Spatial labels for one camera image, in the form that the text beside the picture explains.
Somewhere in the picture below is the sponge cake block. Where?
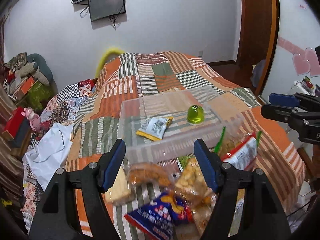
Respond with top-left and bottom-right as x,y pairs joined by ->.
104,167 -> 135,206

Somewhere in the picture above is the red snack bag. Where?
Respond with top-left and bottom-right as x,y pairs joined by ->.
222,133 -> 258,171

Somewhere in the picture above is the zip bag green seal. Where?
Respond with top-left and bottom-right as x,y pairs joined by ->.
214,126 -> 262,160

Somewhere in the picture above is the orange fried snack bag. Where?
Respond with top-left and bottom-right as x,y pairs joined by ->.
126,163 -> 174,187

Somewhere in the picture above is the puffed rice cake pack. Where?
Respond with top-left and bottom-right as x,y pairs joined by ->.
174,158 -> 213,206

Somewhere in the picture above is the blue chip snack bag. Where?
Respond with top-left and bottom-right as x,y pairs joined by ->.
124,191 -> 193,239

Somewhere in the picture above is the green jelly cup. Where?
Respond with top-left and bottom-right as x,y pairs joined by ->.
187,105 -> 204,125

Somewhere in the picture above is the yellow white snack packet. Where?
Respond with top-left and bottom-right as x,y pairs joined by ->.
136,116 -> 174,141

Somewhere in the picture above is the white plastic bag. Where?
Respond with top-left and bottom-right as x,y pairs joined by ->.
23,123 -> 73,190

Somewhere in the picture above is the white sliding door with hearts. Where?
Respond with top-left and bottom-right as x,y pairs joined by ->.
261,0 -> 319,102

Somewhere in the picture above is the pink plush toy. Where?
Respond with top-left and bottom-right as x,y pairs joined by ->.
21,107 -> 41,132

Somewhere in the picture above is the checkered patchwork quilt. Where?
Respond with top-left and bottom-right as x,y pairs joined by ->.
40,79 -> 97,131

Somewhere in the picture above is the brown wooden door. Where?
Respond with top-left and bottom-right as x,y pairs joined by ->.
236,0 -> 280,96

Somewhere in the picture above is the red gift box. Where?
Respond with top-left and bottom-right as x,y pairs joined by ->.
2,107 -> 25,141

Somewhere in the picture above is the clear plastic storage bin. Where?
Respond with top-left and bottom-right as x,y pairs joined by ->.
118,86 -> 244,164

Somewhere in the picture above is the green gift box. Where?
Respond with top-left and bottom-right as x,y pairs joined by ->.
26,80 -> 53,113

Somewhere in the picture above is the striped patchwork bedspread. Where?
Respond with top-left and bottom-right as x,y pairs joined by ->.
64,51 -> 307,240

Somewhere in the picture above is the pile of pillows and clothes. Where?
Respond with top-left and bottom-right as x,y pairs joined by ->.
3,53 -> 54,98

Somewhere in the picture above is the yellow foam noodle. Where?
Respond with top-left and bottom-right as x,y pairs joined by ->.
95,47 -> 125,78

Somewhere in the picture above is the small wall monitor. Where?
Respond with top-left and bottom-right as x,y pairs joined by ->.
88,0 -> 126,22

